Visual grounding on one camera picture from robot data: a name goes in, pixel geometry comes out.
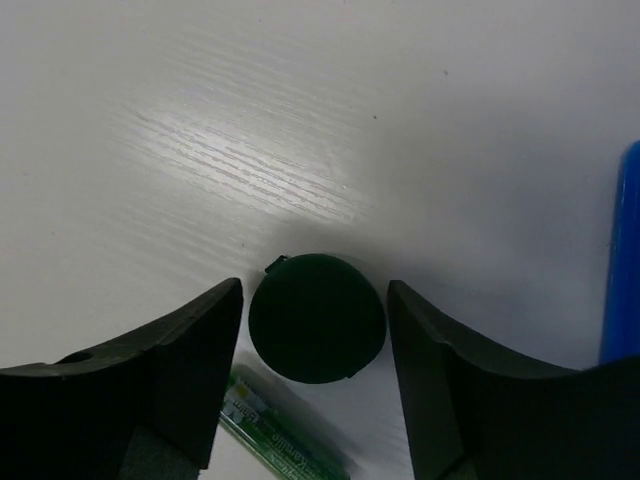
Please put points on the dark green round puff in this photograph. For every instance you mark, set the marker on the dark green round puff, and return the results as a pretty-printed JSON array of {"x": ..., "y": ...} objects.
[{"x": 316, "y": 319}]

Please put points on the green lip balm tube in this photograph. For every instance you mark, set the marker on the green lip balm tube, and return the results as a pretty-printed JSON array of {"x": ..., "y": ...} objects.
[{"x": 271, "y": 435}]

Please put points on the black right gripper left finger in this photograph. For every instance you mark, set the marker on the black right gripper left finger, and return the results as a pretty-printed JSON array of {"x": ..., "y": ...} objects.
[{"x": 146, "y": 402}]

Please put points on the blue divided plastic tray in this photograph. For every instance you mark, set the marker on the blue divided plastic tray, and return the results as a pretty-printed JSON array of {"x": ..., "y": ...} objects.
[{"x": 620, "y": 333}]

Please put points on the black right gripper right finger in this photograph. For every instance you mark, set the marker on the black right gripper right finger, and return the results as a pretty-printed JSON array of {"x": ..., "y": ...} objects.
[{"x": 472, "y": 404}]

